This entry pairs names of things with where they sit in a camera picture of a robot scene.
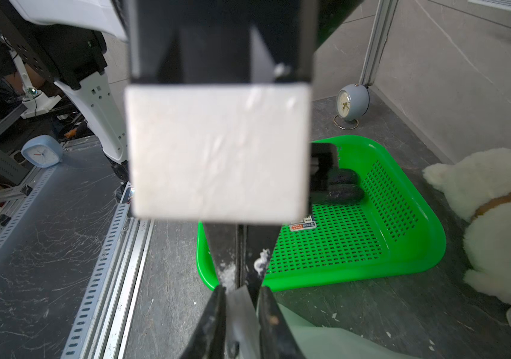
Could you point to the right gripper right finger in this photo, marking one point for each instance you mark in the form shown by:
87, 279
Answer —
276, 338

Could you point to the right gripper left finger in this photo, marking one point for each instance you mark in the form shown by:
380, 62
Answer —
208, 338

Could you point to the white plush toy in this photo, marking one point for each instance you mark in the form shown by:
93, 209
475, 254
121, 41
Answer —
478, 190

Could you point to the light blue alarm clock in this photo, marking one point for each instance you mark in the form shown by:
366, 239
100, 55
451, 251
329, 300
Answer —
43, 151

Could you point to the clear zip-top bag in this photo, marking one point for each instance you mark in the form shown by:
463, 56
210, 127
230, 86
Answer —
315, 342

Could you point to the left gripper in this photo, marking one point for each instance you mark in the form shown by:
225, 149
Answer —
322, 166

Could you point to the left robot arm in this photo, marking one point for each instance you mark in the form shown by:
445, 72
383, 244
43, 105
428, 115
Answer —
83, 47

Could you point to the green plastic basket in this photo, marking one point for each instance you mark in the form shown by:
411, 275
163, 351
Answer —
392, 231

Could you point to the small label sticker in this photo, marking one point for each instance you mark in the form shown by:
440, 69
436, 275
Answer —
308, 223

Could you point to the aluminium mounting rail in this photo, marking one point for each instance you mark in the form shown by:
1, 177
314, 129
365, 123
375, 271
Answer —
61, 250

